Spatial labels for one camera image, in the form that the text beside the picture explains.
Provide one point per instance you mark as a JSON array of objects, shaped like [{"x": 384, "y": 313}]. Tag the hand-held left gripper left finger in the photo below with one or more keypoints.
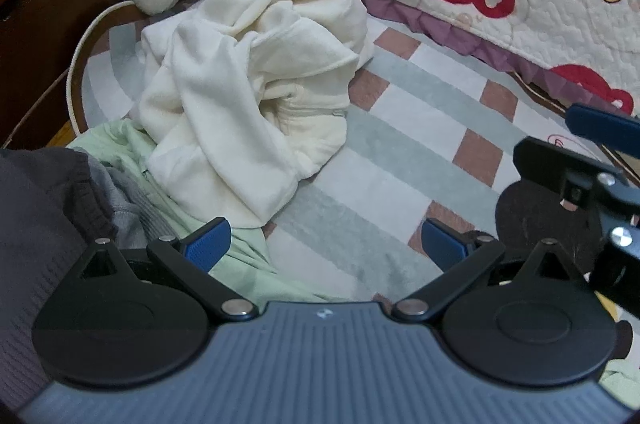
[{"x": 205, "y": 246}]

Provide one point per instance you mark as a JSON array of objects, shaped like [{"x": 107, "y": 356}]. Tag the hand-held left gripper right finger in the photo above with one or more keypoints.
[{"x": 442, "y": 246}]

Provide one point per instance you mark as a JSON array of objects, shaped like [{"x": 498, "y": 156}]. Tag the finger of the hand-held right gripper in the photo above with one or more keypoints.
[
  {"x": 605, "y": 126},
  {"x": 550, "y": 161}
]

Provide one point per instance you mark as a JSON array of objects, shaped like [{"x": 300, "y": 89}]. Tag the cream fleece garment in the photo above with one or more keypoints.
[{"x": 225, "y": 79}]

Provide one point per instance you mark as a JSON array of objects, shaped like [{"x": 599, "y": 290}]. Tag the light green garment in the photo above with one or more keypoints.
[{"x": 250, "y": 264}]

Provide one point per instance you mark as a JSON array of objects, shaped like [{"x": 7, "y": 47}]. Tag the dark fuzzy cloth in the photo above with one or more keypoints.
[{"x": 540, "y": 221}]

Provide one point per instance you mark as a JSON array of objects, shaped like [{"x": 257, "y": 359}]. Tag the checked rug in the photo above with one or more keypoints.
[{"x": 400, "y": 144}]

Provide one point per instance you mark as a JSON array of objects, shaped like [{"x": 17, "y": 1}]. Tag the dark grey knit garment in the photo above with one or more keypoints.
[{"x": 40, "y": 214}]

